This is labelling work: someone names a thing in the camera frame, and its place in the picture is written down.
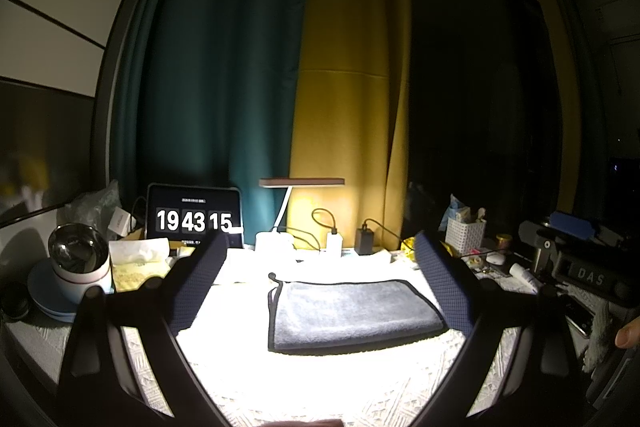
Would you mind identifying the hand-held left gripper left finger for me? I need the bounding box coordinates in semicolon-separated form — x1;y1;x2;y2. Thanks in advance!
55;232;232;427

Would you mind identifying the person's right hand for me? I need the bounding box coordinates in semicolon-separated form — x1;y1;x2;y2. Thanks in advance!
615;311;640;351

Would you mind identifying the blue plate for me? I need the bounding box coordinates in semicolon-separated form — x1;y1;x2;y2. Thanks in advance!
27;259;117;322

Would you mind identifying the white charger with cable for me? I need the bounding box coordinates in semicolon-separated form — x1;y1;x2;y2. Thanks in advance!
311;208;345;254

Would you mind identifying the clear plastic bag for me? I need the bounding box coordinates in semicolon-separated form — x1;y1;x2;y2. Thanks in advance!
64;180;122;240

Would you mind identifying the teal curtain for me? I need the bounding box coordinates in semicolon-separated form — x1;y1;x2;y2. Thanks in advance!
107;0;321;249

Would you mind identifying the yellow curtain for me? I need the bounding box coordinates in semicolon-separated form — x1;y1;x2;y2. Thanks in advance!
287;0;412;253

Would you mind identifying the white desk lamp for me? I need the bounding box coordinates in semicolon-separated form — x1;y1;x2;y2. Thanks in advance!
254;177;346;254

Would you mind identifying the yellow snack packet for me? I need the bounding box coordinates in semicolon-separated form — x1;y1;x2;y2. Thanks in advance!
401;238;455;270

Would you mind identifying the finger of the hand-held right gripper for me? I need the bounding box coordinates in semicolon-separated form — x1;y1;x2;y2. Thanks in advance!
549;210;597;240

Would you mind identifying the black charger with cable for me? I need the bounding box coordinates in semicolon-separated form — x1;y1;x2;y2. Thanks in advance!
355;219;401;256

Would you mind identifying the steel bowl in white cup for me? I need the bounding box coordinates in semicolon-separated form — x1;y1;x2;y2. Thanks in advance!
47;224;114;304

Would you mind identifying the white fluffy cloth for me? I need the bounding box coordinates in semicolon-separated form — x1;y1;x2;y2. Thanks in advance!
582;301;621;375

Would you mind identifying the white tube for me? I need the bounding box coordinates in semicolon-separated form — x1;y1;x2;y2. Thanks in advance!
509;262;542;294

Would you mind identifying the white plastic basket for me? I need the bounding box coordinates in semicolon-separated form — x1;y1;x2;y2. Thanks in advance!
445;216;487;254

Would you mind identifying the small white box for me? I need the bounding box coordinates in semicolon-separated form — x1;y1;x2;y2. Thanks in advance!
107;206;137;239

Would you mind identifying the tissue box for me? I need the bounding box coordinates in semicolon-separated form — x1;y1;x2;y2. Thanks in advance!
108;238;173;294

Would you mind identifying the tablet with clock display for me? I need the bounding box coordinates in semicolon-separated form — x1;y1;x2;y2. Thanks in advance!
145;183;245;250

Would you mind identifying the white textured tablecloth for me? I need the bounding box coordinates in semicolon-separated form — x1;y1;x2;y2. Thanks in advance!
2;247;601;427

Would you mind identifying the black round lid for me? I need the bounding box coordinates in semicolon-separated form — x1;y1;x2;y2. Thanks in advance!
1;295;34;322

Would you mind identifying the grey towel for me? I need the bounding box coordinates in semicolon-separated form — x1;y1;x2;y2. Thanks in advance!
267;272;449;355

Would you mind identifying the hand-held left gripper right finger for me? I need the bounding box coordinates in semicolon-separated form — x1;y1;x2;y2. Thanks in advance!
414;230;592;427

